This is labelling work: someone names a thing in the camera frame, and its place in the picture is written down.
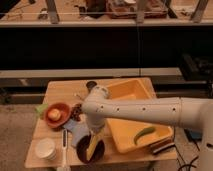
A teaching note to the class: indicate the green small cup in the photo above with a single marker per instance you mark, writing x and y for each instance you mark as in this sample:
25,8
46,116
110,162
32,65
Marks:
40,109

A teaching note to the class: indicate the orange fruit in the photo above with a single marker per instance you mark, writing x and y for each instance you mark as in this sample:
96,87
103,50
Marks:
54,115

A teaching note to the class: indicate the dark metal cup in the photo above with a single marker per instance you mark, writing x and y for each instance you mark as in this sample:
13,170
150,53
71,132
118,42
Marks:
90,85

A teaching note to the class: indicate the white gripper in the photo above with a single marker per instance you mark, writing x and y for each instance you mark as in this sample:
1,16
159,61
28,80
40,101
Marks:
95,123

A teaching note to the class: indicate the blue grey cloth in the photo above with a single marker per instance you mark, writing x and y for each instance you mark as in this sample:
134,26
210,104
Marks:
78,131

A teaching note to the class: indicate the wooden table board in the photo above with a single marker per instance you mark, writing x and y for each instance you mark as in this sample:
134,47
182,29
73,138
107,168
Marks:
64,91

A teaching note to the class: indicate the brown grape bunch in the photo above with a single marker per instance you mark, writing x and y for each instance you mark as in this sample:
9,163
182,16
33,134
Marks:
76,111

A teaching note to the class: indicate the yellow banana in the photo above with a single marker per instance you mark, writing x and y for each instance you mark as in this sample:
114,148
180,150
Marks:
92,145

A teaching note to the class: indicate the white handled brush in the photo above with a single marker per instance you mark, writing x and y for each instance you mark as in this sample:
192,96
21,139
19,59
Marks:
64,166

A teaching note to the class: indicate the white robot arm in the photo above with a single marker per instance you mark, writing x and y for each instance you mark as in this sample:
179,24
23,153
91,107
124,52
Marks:
189,113

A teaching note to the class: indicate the yellow plastic tray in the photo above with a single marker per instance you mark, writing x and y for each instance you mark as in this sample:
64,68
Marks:
124,126

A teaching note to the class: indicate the white paper cup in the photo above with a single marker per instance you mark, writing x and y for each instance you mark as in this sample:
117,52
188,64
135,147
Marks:
46,149

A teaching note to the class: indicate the black foot pedal box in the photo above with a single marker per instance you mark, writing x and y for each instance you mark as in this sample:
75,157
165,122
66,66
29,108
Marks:
192,135

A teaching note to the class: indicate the dark maroon bowl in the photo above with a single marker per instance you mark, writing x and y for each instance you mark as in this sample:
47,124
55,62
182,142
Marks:
82,147

